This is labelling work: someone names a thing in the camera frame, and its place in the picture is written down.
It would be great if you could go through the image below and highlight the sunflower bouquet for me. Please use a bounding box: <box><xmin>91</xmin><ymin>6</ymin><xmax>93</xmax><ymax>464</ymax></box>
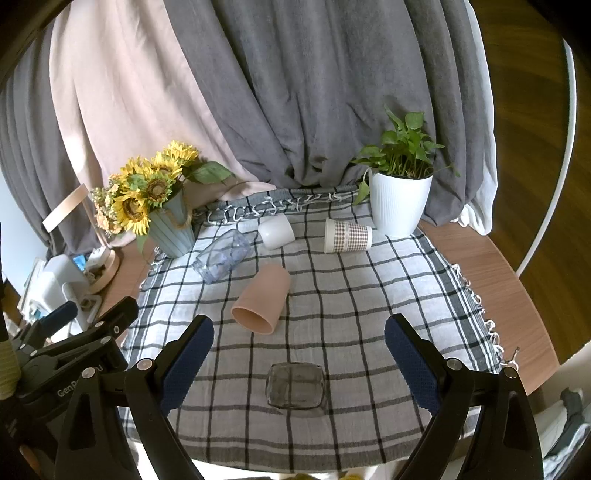
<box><xmin>108</xmin><ymin>141</ymin><xmax>237</xmax><ymax>252</ymax></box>

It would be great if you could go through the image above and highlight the white ribbed plant pot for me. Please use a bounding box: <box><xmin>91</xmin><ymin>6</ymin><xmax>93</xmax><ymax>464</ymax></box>
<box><xmin>370</xmin><ymin>170</ymin><xmax>434</xmax><ymax>236</ymax></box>

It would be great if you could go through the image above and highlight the grey curtain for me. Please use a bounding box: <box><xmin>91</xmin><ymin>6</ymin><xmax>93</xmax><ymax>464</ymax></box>
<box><xmin>0</xmin><ymin>46</ymin><xmax>102</xmax><ymax>259</ymax></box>
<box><xmin>168</xmin><ymin>0</ymin><xmax>486</xmax><ymax>224</ymax></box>

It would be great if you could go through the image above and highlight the grey clear glass cup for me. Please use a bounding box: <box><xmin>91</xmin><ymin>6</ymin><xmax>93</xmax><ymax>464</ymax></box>
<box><xmin>265</xmin><ymin>363</ymin><xmax>327</xmax><ymax>411</ymax></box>

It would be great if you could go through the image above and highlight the checked grey white tablecloth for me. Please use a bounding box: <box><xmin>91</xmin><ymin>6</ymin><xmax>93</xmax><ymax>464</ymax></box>
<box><xmin>117</xmin><ymin>186</ymin><xmax>503</xmax><ymax>474</ymax></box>

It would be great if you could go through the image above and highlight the beige dried flower bunch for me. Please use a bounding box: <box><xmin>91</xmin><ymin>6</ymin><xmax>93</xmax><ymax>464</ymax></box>
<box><xmin>90</xmin><ymin>186</ymin><xmax>124</xmax><ymax>237</ymax></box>

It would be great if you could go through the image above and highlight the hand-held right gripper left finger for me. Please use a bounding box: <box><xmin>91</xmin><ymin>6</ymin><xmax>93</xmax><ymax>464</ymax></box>
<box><xmin>54</xmin><ymin>315</ymin><xmax>215</xmax><ymax>480</ymax></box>

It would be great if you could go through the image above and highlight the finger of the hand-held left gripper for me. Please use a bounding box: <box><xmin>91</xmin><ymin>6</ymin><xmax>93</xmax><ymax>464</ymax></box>
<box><xmin>44</xmin><ymin>296</ymin><xmax>139</xmax><ymax>356</ymax></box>
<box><xmin>8</xmin><ymin>301</ymin><xmax>79</xmax><ymax>354</ymax></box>

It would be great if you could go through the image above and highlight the pink plastic cup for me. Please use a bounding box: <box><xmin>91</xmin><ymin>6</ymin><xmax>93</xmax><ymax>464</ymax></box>
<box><xmin>231</xmin><ymin>264</ymin><xmax>291</xmax><ymax>334</ymax></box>

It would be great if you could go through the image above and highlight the pink curtain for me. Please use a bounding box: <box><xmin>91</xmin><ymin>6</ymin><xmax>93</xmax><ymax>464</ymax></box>
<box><xmin>47</xmin><ymin>0</ymin><xmax>278</xmax><ymax>215</ymax></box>

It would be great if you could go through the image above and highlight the checked paper cup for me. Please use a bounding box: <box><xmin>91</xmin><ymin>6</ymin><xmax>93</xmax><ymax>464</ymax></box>
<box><xmin>324</xmin><ymin>218</ymin><xmax>374</xmax><ymax>254</ymax></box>

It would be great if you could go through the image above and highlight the green pothos plant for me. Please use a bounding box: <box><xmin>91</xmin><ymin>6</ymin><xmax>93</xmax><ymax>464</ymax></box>
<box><xmin>350</xmin><ymin>107</ymin><xmax>461</xmax><ymax>206</ymax></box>

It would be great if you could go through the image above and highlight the blue clear glass cup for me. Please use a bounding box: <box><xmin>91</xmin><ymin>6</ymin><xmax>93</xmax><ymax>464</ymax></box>
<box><xmin>192</xmin><ymin>229</ymin><xmax>252</xmax><ymax>283</ymax></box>

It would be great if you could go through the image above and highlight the teal ribbed vase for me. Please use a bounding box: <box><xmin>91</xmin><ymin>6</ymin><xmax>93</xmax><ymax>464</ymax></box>
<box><xmin>148</xmin><ymin>188</ymin><xmax>197</xmax><ymax>258</ymax></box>

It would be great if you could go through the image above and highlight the white appliance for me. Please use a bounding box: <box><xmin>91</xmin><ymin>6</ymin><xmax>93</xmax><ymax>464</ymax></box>
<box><xmin>34</xmin><ymin>254</ymin><xmax>103</xmax><ymax>329</ymax></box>

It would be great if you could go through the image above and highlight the person's left forearm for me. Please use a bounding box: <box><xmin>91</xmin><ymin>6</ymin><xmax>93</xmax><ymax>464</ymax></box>
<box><xmin>0</xmin><ymin>340</ymin><xmax>20</xmax><ymax>400</ymax></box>

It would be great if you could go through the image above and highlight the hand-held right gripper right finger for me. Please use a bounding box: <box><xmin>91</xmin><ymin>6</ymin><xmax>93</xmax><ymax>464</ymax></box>
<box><xmin>384</xmin><ymin>314</ymin><xmax>545</xmax><ymax>480</ymax></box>

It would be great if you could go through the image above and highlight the white curved pole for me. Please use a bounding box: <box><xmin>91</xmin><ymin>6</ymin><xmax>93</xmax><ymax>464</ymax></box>
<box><xmin>516</xmin><ymin>38</ymin><xmax>578</xmax><ymax>278</ymax></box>

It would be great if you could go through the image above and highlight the grey white cloth heap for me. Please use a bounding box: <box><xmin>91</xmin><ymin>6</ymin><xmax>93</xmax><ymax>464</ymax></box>
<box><xmin>539</xmin><ymin>388</ymin><xmax>591</xmax><ymax>480</ymax></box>

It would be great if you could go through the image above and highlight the white sheer curtain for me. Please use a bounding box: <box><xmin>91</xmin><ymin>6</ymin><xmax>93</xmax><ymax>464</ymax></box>
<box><xmin>455</xmin><ymin>0</ymin><xmax>498</xmax><ymax>234</ymax></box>

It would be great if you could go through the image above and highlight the white cup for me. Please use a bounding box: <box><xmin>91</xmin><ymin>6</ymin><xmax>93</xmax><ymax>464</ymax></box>
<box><xmin>257</xmin><ymin>213</ymin><xmax>296</xmax><ymax>250</ymax></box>

